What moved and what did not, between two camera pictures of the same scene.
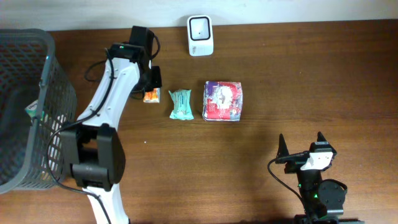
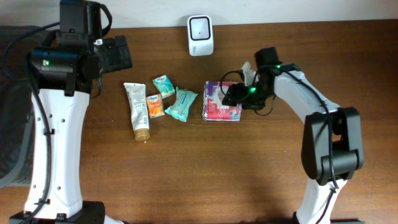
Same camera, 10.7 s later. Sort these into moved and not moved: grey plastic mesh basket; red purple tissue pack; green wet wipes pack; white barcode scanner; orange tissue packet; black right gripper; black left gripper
Moved: black left gripper; black right gripper; orange tissue packet; green wet wipes pack
Not moved: white barcode scanner; grey plastic mesh basket; red purple tissue pack
